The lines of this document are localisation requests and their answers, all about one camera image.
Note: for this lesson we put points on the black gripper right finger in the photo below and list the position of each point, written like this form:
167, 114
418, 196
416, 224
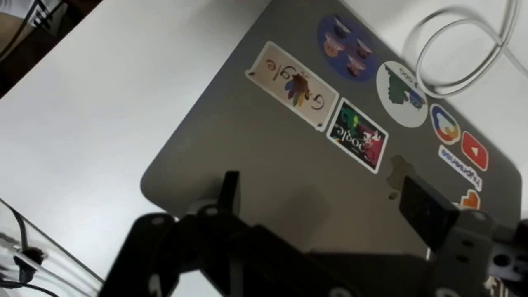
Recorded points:
428, 211

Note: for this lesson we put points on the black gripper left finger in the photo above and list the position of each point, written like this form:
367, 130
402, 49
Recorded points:
228, 199

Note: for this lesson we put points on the silver laptop with stickers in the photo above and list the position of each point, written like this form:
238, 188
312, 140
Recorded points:
324, 122

